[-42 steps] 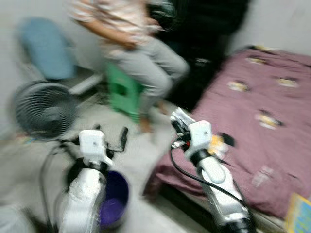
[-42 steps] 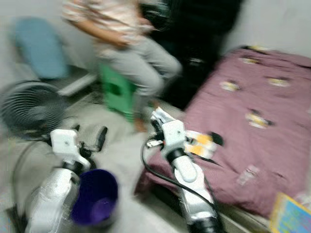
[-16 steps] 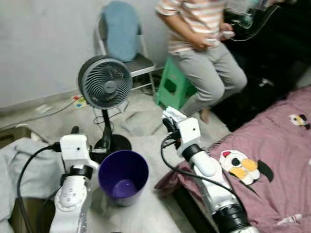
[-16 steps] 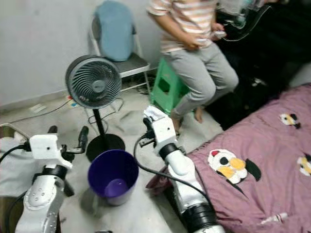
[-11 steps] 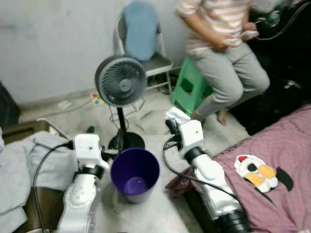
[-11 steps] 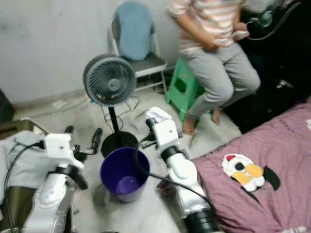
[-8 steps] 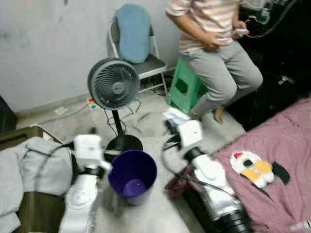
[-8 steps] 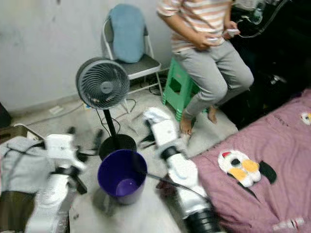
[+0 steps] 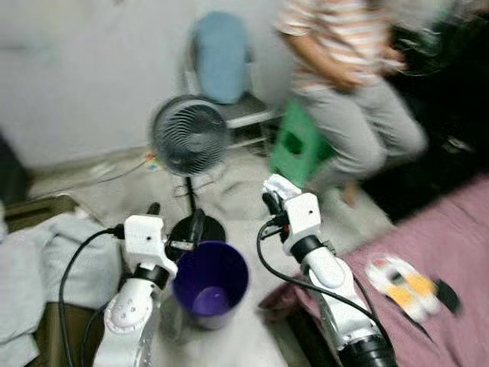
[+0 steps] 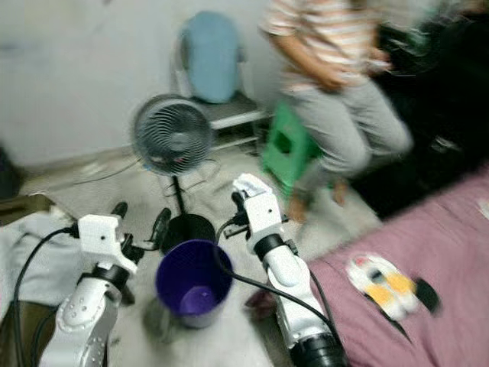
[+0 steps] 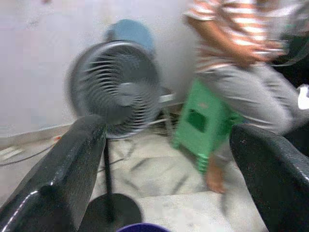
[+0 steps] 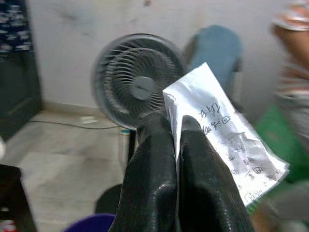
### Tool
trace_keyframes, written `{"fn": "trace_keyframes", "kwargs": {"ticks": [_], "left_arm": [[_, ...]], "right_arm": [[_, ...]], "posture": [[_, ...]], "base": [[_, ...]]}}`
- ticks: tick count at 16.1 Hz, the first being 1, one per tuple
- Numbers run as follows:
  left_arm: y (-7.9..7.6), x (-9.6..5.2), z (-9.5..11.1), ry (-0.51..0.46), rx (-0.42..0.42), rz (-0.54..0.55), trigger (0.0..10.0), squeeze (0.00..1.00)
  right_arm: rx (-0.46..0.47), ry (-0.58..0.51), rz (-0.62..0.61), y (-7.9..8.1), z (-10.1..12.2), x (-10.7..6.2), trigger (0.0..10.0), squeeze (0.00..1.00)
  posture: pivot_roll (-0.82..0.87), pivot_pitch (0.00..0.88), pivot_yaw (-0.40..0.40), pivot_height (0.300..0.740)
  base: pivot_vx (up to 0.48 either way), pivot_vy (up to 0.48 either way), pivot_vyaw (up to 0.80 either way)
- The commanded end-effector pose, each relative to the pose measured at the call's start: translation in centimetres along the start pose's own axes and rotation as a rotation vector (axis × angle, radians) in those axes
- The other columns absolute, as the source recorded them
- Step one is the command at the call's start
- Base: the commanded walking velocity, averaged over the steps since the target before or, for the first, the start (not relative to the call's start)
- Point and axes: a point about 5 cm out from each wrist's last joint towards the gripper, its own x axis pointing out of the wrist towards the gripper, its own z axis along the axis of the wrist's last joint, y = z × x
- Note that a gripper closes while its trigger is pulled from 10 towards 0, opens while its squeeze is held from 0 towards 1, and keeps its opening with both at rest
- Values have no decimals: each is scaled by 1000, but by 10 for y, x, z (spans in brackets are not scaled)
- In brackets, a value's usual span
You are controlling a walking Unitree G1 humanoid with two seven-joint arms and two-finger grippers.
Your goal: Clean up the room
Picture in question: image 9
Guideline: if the blue chair cushion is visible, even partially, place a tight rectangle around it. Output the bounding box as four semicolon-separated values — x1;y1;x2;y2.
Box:
191;11;253;106

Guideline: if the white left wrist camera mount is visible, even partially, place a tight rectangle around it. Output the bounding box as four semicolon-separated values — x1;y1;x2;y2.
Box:
124;215;178;278

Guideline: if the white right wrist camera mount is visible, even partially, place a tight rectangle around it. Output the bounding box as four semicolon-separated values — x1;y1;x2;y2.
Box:
281;191;322;257

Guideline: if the green plastic stool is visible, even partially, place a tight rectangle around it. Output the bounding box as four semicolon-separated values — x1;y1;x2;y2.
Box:
269;101;337;188

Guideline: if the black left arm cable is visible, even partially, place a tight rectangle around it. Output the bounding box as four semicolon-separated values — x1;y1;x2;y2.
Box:
59;226;127;367

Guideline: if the grey standing fan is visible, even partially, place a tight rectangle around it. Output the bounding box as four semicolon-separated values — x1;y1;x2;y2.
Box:
149;94;232;253

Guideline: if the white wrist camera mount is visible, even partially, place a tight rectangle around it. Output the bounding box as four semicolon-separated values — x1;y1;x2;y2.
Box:
281;191;322;257
124;215;178;278

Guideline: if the grey metal chair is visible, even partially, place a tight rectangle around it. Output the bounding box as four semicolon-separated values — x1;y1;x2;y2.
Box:
183;46;276;154

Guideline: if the person in grey trousers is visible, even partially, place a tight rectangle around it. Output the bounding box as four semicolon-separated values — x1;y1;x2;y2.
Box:
275;0;430;209

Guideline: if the black bag pile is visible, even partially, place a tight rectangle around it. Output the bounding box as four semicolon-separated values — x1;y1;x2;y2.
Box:
367;15;489;222

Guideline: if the purple plastic bin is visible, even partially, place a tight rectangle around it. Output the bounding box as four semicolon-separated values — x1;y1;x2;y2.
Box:
172;241;251;331

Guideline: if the grey cloth pile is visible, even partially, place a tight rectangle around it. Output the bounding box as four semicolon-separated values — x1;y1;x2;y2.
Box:
0;213;127;367

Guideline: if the pink cartoon mouse blanket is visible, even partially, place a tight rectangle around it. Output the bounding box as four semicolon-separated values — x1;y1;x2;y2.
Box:
294;174;489;367

